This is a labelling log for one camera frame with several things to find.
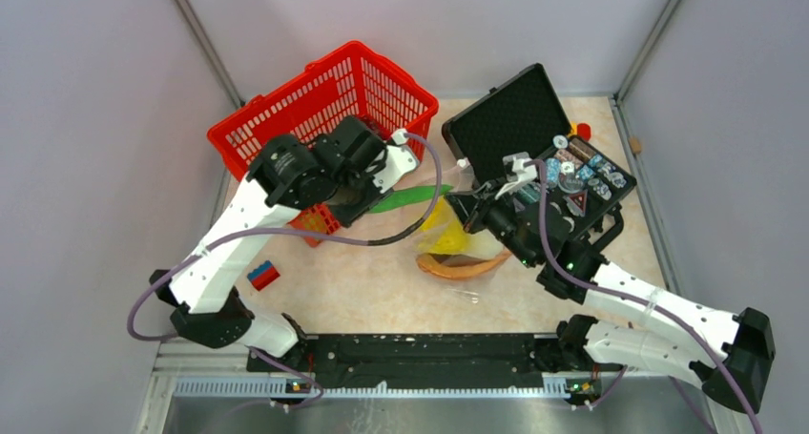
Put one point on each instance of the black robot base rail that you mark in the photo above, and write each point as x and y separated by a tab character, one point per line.
435	361

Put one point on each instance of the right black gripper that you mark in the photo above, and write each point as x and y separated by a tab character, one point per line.
476	205

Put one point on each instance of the small tan wall block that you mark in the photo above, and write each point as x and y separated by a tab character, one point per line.
635	145

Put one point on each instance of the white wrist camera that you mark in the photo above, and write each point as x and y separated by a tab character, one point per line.
395	162
521	170

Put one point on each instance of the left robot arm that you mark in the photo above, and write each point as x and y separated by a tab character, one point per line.
348	170

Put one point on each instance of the orange toy steak slice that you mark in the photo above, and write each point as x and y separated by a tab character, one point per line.
459	267

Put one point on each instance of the green toy chili pepper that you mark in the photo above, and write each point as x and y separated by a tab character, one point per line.
402	198

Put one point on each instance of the yellow toy corn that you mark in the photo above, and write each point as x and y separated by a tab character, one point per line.
442	233

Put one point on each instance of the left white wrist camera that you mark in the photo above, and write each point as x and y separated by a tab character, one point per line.
395	162

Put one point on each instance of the black poker chip case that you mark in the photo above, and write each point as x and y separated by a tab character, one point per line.
524	114

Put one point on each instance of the red plastic shopping basket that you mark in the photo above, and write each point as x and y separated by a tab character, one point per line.
351	80

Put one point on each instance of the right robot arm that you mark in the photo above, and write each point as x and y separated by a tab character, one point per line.
729	356

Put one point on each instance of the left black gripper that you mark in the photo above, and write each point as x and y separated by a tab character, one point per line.
346	215

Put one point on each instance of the red round token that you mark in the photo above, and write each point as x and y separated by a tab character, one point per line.
583	130

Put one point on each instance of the clear zip top bag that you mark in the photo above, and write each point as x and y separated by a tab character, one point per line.
485	246

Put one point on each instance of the red blue toy block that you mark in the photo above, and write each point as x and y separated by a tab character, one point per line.
263	275

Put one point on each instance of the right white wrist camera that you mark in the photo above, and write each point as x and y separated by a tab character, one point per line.
521	170

